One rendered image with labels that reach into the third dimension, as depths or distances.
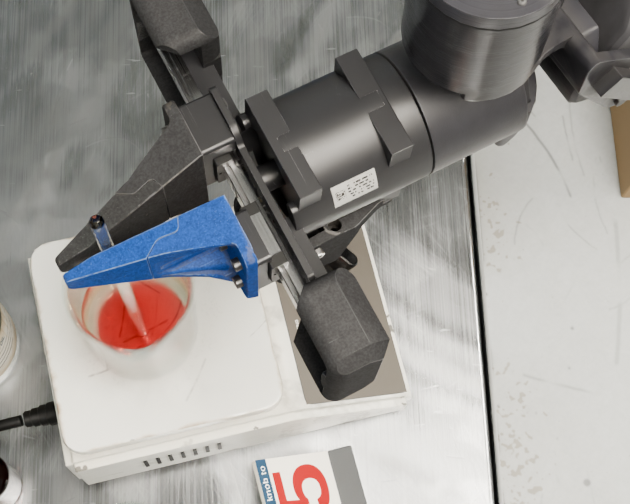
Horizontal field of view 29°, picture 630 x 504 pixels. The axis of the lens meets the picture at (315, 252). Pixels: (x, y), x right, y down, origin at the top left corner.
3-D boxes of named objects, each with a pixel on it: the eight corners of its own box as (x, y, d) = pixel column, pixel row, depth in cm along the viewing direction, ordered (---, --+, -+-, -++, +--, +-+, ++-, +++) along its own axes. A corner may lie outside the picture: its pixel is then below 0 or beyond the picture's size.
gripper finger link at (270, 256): (304, 249, 48) (302, 277, 51) (202, 62, 50) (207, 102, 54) (259, 271, 47) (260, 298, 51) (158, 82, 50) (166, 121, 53)
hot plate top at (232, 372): (238, 205, 69) (238, 199, 68) (287, 408, 65) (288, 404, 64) (28, 250, 67) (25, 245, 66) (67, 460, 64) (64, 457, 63)
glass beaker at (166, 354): (78, 282, 66) (53, 232, 58) (193, 265, 67) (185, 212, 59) (93, 407, 64) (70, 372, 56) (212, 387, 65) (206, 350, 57)
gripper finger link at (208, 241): (257, 257, 46) (258, 299, 52) (215, 178, 47) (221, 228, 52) (90, 338, 45) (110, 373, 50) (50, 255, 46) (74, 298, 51)
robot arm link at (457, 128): (488, 52, 58) (522, -62, 49) (550, 148, 56) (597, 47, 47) (361, 112, 56) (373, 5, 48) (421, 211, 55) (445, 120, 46)
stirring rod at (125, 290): (151, 336, 64) (100, 209, 45) (155, 346, 64) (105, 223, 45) (140, 341, 64) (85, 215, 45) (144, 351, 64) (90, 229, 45)
